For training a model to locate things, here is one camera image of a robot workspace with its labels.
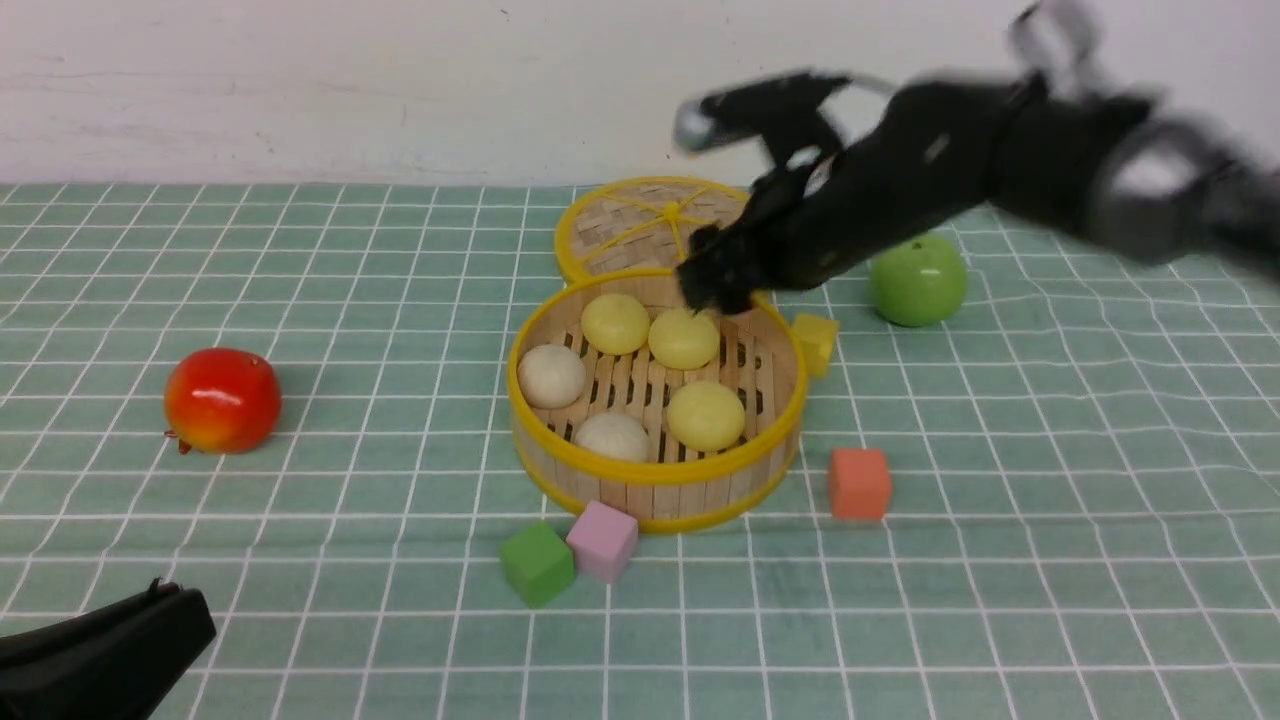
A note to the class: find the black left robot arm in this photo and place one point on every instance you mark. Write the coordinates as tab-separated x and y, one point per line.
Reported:
117	662

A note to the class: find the pink foam cube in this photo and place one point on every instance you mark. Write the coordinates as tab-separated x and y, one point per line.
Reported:
603	541

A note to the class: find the yellow foam cube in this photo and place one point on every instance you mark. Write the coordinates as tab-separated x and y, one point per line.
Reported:
818	337

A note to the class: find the green checkered tablecloth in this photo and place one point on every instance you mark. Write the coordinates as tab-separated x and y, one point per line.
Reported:
1083	522

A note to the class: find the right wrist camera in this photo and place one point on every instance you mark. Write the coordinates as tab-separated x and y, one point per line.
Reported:
784	112

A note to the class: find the orange foam cube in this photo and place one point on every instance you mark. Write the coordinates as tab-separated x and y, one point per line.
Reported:
859	484

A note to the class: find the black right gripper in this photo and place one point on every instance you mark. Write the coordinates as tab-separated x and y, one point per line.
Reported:
924	162

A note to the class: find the bamboo steamer lid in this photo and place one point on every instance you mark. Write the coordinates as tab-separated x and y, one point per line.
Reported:
639	222

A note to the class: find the green foam cube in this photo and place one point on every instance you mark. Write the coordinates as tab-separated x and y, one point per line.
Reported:
538	565

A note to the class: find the bamboo steamer tray yellow rim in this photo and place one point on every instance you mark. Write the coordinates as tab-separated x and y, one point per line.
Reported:
675	490

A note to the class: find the green apple toy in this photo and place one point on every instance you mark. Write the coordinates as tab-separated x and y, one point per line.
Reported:
919	282

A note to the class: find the yellow bun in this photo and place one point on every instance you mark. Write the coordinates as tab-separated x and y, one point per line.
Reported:
615	324
705	416
682	340

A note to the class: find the white bun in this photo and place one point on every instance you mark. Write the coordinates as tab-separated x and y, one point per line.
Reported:
615	435
551	376

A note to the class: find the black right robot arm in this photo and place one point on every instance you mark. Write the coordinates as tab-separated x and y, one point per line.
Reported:
1097	162

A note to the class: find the red pomegranate toy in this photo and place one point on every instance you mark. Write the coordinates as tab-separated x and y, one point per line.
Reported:
222	400

